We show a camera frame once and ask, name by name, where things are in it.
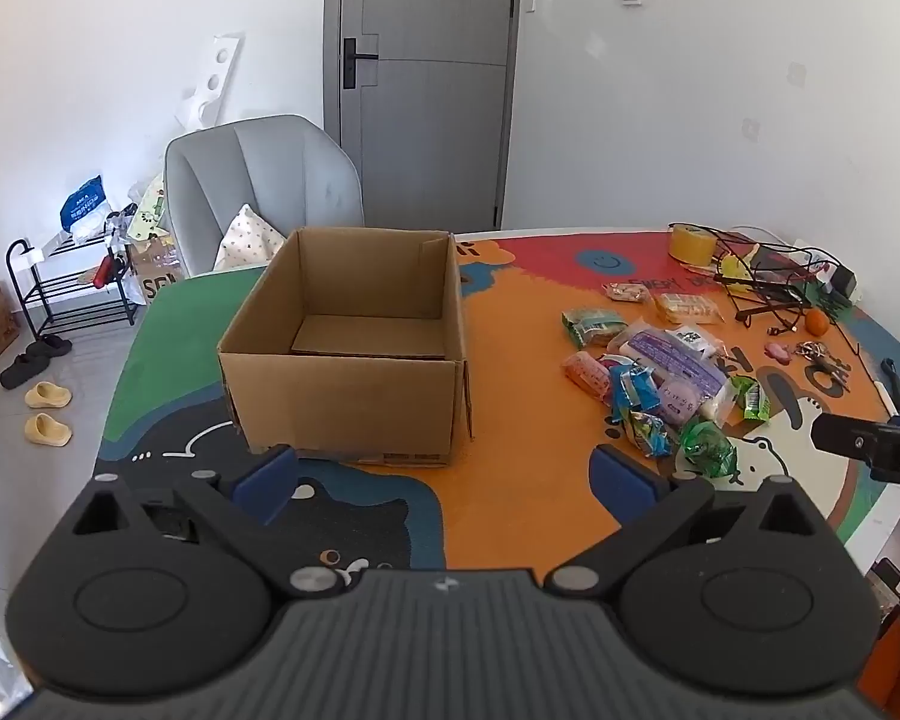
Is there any large purple snack packet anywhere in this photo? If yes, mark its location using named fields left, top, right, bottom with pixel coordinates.
left=607, top=319, right=728, bottom=406

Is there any yellow cracker packet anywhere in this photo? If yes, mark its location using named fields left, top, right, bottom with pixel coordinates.
left=654, top=292, right=723, bottom=325

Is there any small green snack packet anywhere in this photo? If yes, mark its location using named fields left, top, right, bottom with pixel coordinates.
left=679, top=418, right=740, bottom=481
left=724, top=375, right=772, bottom=421

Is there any grey door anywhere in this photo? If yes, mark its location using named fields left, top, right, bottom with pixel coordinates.
left=322, top=0, right=524, bottom=231

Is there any green cracker packet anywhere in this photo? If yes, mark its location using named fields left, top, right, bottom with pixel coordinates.
left=561, top=307, right=629, bottom=350

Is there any printed cardboard box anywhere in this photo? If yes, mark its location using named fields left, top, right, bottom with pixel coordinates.
left=127, top=240, right=188, bottom=305

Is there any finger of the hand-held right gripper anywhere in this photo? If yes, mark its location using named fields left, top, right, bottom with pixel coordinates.
left=810, top=412, right=882, bottom=460

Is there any bunch of keys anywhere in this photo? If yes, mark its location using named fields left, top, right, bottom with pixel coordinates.
left=795, top=341, right=852, bottom=391

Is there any white dotted pillow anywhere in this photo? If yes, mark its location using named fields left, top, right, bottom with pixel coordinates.
left=214, top=204, right=287, bottom=272

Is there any black wire stand with cables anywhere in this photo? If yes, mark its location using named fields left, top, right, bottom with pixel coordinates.
left=671, top=223, right=856, bottom=338

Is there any white foam board with holes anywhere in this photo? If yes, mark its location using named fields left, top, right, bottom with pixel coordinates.
left=174, top=31, right=245, bottom=130

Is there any purple round cake packet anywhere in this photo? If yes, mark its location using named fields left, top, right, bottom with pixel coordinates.
left=656, top=379, right=710, bottom=428

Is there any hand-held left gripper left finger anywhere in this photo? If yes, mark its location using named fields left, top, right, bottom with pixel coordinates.
left=67, top=445, right=340, bottom=601

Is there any black shoe rack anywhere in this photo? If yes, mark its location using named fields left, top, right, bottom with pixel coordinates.
left=6, top=236, right=140, bottom=338

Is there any grey upholstered chair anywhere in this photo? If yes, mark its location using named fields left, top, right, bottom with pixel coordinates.
left=163, top=114, right=366, bottom=278

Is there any black sesame snack packet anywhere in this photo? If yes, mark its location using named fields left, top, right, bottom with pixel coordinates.
left=664, top=324, right=728, bottom=361

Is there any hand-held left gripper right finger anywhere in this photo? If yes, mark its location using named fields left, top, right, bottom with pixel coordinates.
left=546, top=445, right=822, bottom=601

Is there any blue candy packet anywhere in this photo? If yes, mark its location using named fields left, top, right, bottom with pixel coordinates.
left=622, top=409, right=676, bottom=458
left=607, top=364, right=661, bottom=421

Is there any blue plastic bag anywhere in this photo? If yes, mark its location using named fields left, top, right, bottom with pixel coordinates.
left=60, top=176, right=110, bottom=237

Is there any red striped snack packet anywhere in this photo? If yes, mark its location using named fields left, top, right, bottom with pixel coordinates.
left=561, top=352, right=616, bottom=402

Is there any white power strip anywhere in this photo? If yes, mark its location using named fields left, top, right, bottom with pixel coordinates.
left=787, top=238, right=833, bottom=271

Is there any black door handle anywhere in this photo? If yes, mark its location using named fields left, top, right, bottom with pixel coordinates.
left=343, top=36, right=380, bottom=89

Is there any yellow tape roll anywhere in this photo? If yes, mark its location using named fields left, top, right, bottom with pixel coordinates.
left=669, top=223, right=716, bottom=265

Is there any pale green printed bag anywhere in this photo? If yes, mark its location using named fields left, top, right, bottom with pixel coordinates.
left=131, top=176, right=167, bottom=241

